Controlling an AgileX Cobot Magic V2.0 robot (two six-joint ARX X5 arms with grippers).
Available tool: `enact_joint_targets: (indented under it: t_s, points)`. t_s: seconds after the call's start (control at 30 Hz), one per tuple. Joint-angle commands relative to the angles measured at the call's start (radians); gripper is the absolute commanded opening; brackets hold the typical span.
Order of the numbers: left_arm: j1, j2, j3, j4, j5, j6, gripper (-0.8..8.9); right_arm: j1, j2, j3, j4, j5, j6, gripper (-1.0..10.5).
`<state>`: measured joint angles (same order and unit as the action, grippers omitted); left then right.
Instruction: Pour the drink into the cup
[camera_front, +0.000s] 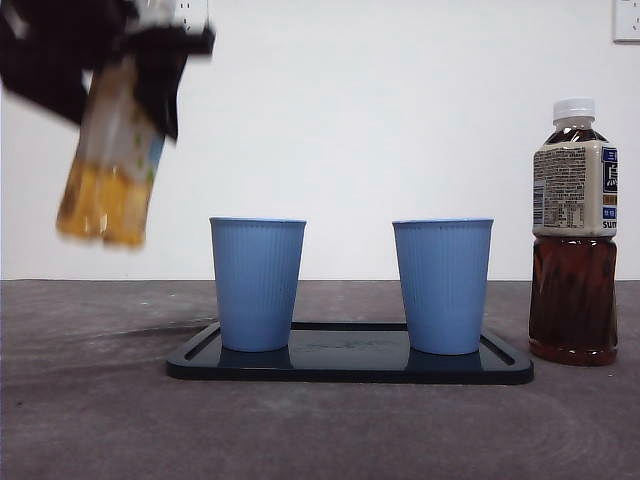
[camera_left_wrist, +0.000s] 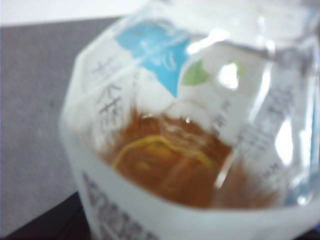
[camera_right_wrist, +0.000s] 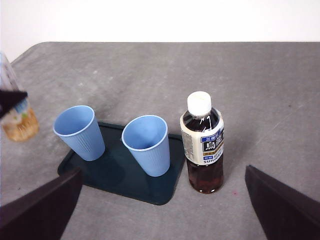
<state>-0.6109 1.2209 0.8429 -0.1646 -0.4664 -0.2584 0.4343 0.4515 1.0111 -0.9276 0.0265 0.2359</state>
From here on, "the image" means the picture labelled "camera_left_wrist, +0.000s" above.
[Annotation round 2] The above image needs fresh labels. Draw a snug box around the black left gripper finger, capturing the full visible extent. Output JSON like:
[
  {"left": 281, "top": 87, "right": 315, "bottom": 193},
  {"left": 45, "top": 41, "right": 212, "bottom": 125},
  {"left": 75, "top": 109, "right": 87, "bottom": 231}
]
[{"left": 4, "top": 190, "right": 95, "bottom": 240}]

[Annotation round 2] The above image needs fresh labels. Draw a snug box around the clear jasmine tea bottle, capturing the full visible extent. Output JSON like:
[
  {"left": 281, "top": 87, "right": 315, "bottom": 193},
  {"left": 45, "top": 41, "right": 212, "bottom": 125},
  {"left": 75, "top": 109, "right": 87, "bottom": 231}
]
[{"left": 58, "top": 0, "right": 320, "bottom": 240}]

